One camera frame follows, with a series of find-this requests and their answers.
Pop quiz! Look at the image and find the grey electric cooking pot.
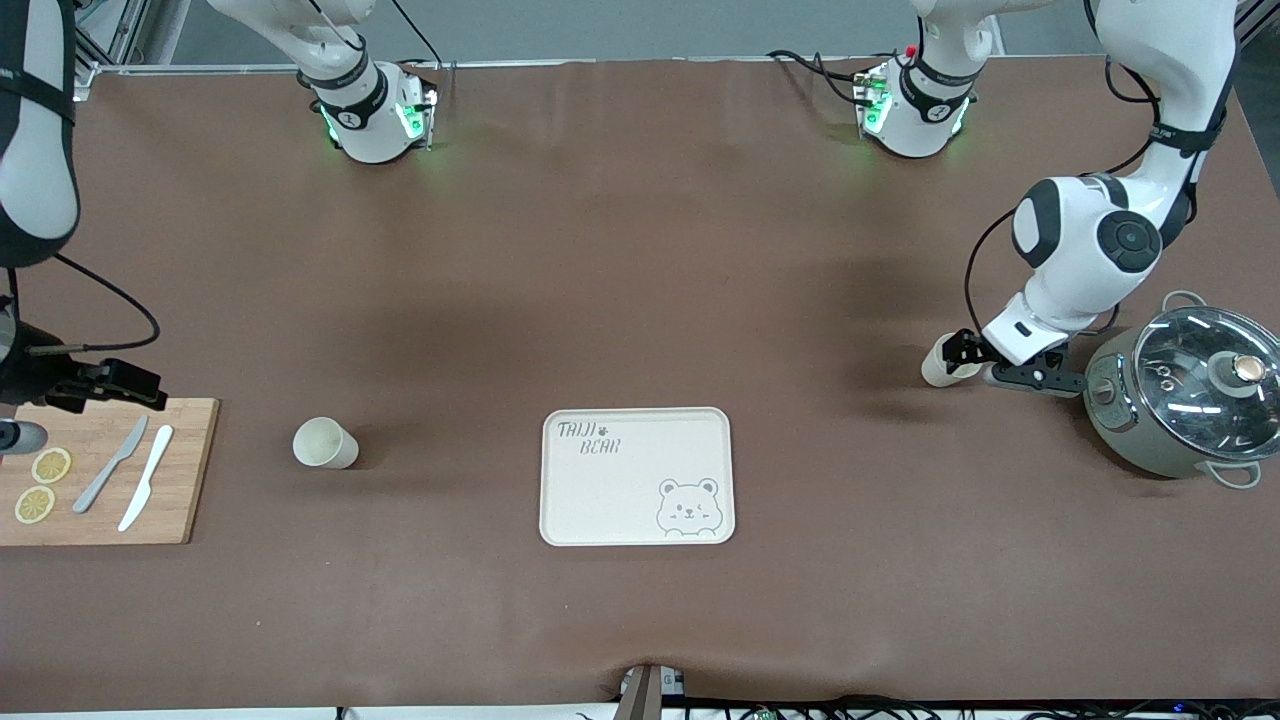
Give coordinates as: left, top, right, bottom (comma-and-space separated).
1083, 290, 1280, 491

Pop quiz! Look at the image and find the glass pot lid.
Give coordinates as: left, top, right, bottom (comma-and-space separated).
1133, 307, 1280, 463

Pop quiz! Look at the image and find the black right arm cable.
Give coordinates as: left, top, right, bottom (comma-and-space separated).
28, 252, 162, 353

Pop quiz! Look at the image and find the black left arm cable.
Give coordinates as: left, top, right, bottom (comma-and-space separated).
963, 0, 1233, 336

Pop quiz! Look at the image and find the black base cable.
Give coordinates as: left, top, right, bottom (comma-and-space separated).
768, 48, 871, 106

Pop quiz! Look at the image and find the white bear print tray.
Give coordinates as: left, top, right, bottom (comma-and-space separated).
540, 407, 736, 547

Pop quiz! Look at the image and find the cream paper cup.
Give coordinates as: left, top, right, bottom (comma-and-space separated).
293, 417, 360, 471

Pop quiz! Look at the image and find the white plastic knife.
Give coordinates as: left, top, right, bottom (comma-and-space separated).
118, 425, 175, 533

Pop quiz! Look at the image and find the grey plastic knife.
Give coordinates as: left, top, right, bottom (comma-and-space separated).
72, 415, 150, 515

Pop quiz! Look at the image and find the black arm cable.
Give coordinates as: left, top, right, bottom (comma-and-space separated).
28, 252, 162, 353
963, 0, 1233, 336

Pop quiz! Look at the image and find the wooden cutting board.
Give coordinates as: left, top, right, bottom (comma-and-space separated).
0, 398, 221, 547

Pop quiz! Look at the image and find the aluminium frame profile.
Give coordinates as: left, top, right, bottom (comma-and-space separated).
75, 0, 151, 96

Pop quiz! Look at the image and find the brown table mat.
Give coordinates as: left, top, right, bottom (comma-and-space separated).
0, 55, 1280, 713

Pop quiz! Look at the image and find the thin black cable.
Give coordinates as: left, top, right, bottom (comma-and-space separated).
390, 0, 446, 71

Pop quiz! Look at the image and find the white plastic cup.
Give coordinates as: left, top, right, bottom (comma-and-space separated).
921, 335, 986, 388

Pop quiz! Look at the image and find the grey metal bracket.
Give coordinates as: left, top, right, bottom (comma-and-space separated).
618, 663, 687, 720

